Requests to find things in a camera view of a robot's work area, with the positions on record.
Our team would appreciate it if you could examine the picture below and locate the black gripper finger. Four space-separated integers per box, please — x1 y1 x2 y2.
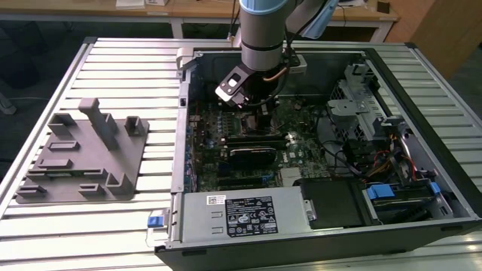
256 104 274 134

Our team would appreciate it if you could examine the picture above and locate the CPU socket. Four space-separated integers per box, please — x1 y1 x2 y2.
239 111 282 137

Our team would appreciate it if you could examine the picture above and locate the black RAM slot row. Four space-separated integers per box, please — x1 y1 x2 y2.
225 134 290 150

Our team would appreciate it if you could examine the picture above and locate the black graphics card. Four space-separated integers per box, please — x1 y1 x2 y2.
227 146 280 171

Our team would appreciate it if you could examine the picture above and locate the green motherboard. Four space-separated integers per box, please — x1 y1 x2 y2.
186 94 333 193

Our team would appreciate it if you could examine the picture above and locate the silver chipset heatsink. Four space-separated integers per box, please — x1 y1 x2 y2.
281 168 304 187

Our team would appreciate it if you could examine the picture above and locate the black expansion slot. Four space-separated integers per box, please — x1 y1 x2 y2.
218 177 265 189

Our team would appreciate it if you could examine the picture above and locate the metal drive cage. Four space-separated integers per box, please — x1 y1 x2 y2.
326 62 392 142

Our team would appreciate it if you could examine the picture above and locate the black plastic shroud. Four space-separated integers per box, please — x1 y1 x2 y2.
293 177 382 230

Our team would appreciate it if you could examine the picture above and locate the silver power supply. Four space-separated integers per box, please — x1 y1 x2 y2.
170 188 316 247

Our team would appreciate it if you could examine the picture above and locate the hard disk in blue carrier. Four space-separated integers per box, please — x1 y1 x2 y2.
362 182 442 225

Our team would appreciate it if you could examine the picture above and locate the grey parts rack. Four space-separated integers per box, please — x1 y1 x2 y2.
15 97 151 204

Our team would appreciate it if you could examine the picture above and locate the black open PC case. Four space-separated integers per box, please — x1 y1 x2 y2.
146 42 482 271

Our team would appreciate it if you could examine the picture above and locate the wooden cabinet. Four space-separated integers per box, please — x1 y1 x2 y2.
386 0 482 81

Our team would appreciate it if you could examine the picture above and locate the green RAM stick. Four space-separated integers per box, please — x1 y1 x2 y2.
45 168 87 177

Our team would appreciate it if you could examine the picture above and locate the grey stand foot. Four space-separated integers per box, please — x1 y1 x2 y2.
0 90 17 116

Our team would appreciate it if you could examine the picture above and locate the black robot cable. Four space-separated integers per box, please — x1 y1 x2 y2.
260 27 301 107

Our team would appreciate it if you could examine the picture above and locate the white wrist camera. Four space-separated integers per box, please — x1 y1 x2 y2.
214 64 250 108

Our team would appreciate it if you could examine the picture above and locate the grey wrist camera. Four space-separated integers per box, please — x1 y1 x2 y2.
289 54 309 75

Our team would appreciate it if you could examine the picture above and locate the orange yellow wire bundle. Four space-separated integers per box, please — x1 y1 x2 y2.
364 162 392 183

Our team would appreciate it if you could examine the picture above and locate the wooden desk white frame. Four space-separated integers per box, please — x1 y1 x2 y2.
0 0 401 43

